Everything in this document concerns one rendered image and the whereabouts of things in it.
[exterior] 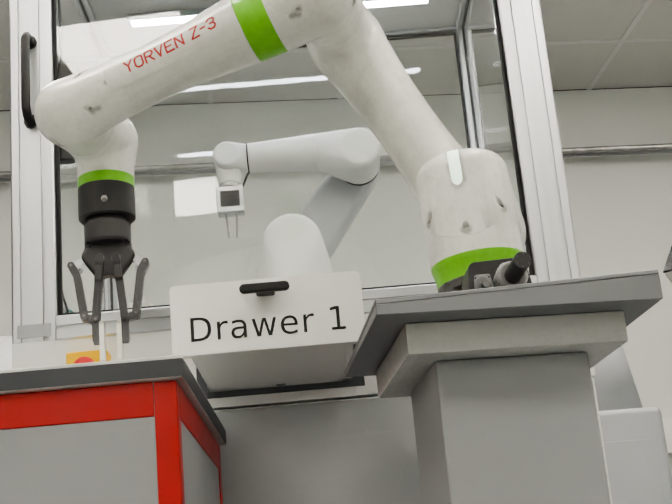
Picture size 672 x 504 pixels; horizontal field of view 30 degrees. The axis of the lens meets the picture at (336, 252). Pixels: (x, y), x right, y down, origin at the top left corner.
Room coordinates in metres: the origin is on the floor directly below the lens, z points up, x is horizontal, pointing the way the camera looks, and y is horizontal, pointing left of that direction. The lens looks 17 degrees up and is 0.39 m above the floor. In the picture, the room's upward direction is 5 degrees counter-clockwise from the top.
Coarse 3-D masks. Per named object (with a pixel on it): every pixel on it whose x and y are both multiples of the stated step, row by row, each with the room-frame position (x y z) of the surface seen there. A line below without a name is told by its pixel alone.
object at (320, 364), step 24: (216, 360) 1.94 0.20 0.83; (240, 360) 1.95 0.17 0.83; (264, 360) 1.97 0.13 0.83; (288, 360) 1.98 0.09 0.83; (312, 360) 2.00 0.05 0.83; (336, 360) 2.02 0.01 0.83; (216, 384) 2.12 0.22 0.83; (240, 384) 2.14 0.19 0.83; (264, 384) 2.16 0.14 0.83; (288, 384) 2.18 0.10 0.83
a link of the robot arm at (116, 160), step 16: (128, 128) 1.89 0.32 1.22; (112, 144) 1.86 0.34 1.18; (128, 144) 1.90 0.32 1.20; (80, 160) 1.89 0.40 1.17; (96, 160) 1.88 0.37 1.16; (112, 160) 1.88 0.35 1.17; (128, 160) 1.90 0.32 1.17; (80, 176) 1.90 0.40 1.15; (96, 176) 1.88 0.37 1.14; (112, 176) 1.88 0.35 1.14; (128, 176) 1.91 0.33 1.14
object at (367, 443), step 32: (224, 416) 2.16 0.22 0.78; (256, 416) 2.16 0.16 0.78; (288, 416) 2.16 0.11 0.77; (320, 416) 2.16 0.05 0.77; (352, 416) 2.16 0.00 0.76; (384, 416) 2.16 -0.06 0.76; (224, 448) 2.16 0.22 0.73; (256, 448) 2.16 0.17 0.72; (288, 448) 2.16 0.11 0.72; (320, 448) 2.16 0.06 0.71; (352, 448) 2.16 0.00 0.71; (384, 448) 2.16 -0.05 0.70; (416, 448) 2.17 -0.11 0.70; (224, 480) 2.16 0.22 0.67; (256, 480) 2.16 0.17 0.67; (288, 480) 2.16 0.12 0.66; (320, 480) 2.16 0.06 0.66; (352, 480) 2.16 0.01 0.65; (384, 480) 2.16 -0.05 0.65; (416, 480) 2.17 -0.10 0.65; (608, 480) 2.18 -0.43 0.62
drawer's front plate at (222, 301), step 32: (192, 288) 1.82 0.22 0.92; (224, 288) 1.82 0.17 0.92; (320, 288) 1.83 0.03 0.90; (352, 288) 1.83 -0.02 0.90; (224, 320) 1.82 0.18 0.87; (256, 320) 1.82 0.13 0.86; (288, 320) 1.83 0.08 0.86; (320, 320) 1.83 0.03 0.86; (352, 320) 1.83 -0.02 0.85; (192, 352) 1.82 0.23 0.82; (224, 352) 1.82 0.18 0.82; (256, 352) 1.84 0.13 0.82
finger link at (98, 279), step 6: (96, 258) 1.90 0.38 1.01; (102, 258) 1.91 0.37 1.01; (96, 264) 1.91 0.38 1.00; (102, 264) 1.91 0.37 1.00; (96, 270) 1.91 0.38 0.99; (102, 270) 1.91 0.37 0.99; (96, 276) 1.91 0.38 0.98; (96, 282) 1.91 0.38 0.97; (102, 282) 1.92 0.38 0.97; (96, 288) 1.91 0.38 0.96; (102, 288) 1.93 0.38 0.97; (96, 294) 1.91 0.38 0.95; (102, 294) 1.93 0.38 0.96; (96, 300) 1.91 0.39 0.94; (96, 306) 1.91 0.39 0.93; (96, 312) 1.91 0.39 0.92; (96, 318) 1.91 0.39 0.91
